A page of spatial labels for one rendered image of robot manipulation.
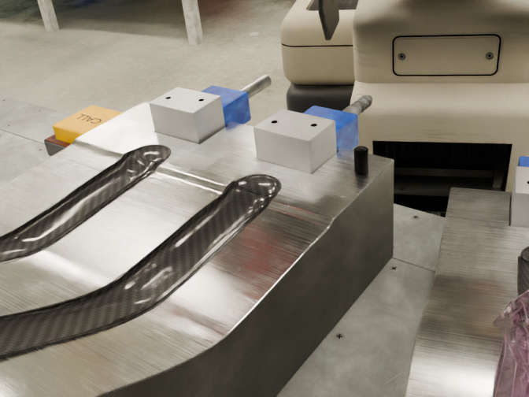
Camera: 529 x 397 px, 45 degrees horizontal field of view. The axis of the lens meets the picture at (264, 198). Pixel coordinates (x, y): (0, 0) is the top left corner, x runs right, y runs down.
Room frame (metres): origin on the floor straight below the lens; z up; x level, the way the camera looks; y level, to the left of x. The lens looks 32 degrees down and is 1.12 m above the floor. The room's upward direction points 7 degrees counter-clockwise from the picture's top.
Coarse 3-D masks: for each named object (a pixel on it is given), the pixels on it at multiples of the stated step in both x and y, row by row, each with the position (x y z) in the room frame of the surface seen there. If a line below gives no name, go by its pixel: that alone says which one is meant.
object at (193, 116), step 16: (256, 80) 0.57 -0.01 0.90; (160, 96) 0.51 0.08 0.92; (176, 96) 0.50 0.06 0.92; (192, 96) 0.50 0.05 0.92; (208, 96) 0.49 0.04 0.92; (224, 96) 0.52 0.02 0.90; (240, 96) 0.52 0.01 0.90; (160, 112) 0.49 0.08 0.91; (176, 112) 0.47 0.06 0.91; (192, 112) 0.46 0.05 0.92; (208, 112) 0.48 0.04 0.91; (224, 112) 0.50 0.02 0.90; (240, 112) 0.51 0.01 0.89; (160, 128) 0.49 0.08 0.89; (176, 128) 0.48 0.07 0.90; (192, 128) 0.47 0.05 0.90; (208, 128) 0.47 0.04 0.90
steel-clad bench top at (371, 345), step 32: (0, 96) 0.86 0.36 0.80; (0, 128) 0.75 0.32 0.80; (32, 128) 0.74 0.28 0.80; (0, 160) 0.66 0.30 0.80; (32, 160) 0.65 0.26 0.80; (416, 224) 0.44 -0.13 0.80; (416, 256) 0.40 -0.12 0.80; (384, 288) 0.36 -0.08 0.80; (416, 288) 0.36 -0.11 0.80; (352, 320) 0.33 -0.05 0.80; (384, 320) 0.33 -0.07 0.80; (416, 320) 0.33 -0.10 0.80; (320, 352) 0.31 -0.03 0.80; (352, 352) 0.30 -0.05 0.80; (384, 352) 0.30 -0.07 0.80; (288, 384) 0.28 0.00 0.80; (320, 384) 0.28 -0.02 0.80; (352, 384) 0.28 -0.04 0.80; (384, 384) 0.27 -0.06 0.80
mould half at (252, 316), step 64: (128, 128) 0.51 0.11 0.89; (0, 192) 0.43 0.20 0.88; (64, 192) 0.42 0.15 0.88; (128, 192) 0.40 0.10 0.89; (192, 192) 0.39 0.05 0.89; (320, 192) 0.37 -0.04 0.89; (384, 192) 0.39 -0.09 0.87; (64, 256) 0.34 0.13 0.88; (128, 256) 0.33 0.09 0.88; (256, 256) 0.31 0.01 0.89; (320, 256) 0.32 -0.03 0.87; (384, 256) 0.39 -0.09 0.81; (192, 320) 0.26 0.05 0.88; (256, 320) 0.27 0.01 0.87; (320, 320) 0.32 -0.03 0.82; (0, 384) 0.19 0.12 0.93; (64, 384) 0.19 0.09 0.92; (128, 384) 0.20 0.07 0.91; (192, 384) 0.22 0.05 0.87; (256, 384) 0.26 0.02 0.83
